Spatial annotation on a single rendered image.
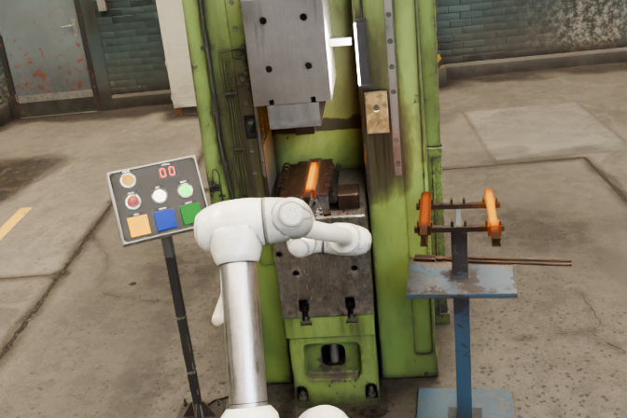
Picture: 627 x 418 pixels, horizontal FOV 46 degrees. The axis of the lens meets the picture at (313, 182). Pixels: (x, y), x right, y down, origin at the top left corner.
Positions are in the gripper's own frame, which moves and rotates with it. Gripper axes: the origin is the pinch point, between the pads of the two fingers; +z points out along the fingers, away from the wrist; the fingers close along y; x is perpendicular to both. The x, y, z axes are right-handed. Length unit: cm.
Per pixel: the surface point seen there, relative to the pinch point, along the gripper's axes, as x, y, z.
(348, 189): -2.7, 15.4, 11.6
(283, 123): 29.2, -7.0, 6.5
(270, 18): 69, -7, 8
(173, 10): -6, -181, 523
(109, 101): -114, -291, 576
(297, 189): -1.2, -5.3, 11.7
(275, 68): 51, -7, 7
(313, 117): 30.8, 5.1, 6.5
